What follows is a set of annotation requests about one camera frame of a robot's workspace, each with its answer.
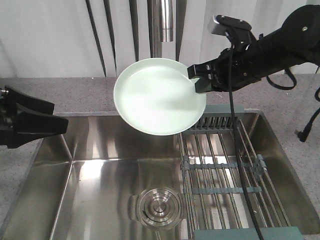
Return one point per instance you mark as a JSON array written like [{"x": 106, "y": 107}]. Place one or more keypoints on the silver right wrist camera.
[{"x": 218, "y": 24}]

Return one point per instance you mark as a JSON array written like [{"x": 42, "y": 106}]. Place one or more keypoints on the round steel sink drain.
[{"x": 159, "y": 208}]

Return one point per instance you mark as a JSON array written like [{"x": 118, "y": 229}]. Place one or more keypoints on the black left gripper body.
[{"x": 7, "y": 115}]

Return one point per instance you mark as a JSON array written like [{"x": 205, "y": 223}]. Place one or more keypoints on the light green round plate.
[{"x": 155, "y": 96}]

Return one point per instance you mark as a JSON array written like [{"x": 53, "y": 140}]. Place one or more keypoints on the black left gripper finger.
[
  {"x": 13, "y": 97},
  {"x": 30, "y": 125}
]

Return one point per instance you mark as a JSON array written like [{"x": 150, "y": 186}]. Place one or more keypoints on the white pleated curtain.
[{"x": 100, "y": 38}]

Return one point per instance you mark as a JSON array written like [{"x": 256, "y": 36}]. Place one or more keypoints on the stainless steel sink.
[{"x": 84, "y": 184}]

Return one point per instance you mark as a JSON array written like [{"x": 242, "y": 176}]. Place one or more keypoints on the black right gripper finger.
[
  {"x": 206, "y": 70},
  {"x": 205, "y": 85}
]

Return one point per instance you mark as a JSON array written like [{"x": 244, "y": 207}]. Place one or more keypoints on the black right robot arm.
[{"x": 250, "y": 59}]

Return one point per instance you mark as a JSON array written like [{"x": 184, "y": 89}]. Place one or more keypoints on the stainless steel faucet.
[{"x": 162, "y": 28}]

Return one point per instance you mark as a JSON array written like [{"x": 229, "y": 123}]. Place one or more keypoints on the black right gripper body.
[{"x": 231, "y": 71}]

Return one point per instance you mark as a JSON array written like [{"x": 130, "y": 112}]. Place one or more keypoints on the teal metal dish rack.
[{"x": 227, "y": 186}]

